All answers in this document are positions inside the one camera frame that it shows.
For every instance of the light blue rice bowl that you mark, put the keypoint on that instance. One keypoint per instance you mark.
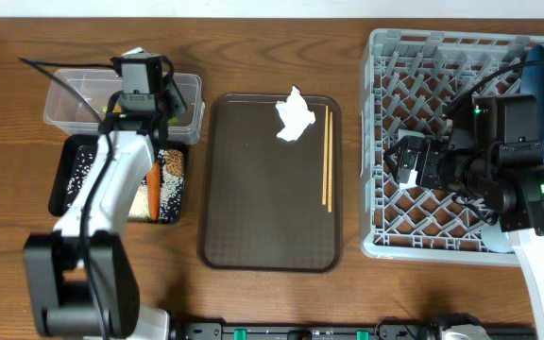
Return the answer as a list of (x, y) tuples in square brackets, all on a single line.
[(411, 181)]

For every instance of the grey plastic dishwasher rack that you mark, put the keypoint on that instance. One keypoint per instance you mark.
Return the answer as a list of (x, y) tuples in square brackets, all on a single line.
[(407, 78)]

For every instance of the black tray bin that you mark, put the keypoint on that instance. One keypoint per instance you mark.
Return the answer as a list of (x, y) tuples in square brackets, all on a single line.
[(70, 148)]

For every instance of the clear plastic bin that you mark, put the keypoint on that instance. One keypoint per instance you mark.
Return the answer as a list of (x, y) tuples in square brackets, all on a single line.
[(67, 113)]

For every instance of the brown serving tray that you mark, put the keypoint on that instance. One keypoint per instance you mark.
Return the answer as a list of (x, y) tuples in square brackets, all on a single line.
[(262, 200)]

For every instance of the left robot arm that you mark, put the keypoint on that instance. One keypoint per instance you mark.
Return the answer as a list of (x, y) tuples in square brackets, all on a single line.
[(79, 278)]

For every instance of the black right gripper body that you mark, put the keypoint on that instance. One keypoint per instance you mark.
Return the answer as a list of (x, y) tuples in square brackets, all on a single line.
[(438, 168)]

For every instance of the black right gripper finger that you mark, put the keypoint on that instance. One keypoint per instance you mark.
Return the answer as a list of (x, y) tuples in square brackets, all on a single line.
[(397, 173), (397, 150)]

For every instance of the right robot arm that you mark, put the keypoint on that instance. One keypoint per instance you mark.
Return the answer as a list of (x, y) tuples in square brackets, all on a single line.
[(495, 153)]

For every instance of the pile of white rice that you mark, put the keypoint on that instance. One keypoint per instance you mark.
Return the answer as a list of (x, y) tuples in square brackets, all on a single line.
[(171, 189)]

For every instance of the white napkin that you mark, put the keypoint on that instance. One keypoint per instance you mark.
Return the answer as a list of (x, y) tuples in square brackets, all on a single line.
[(295, 116)]

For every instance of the orange carrot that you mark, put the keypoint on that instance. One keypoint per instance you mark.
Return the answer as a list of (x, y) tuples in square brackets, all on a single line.
[(153, 182)]

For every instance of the yellow green snack wrapper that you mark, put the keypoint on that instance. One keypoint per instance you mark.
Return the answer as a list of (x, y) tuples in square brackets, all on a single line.
[(174, 120)]

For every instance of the wooden chopstick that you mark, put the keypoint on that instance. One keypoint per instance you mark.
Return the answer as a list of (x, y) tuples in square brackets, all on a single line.
[(330, 161), (325, 158)]

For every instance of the brown food scrap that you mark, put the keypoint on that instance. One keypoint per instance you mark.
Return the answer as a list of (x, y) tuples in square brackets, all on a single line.
[(174, 162)]

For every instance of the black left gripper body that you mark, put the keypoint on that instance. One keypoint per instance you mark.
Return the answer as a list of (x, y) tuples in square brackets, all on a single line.
[(174, 103)]

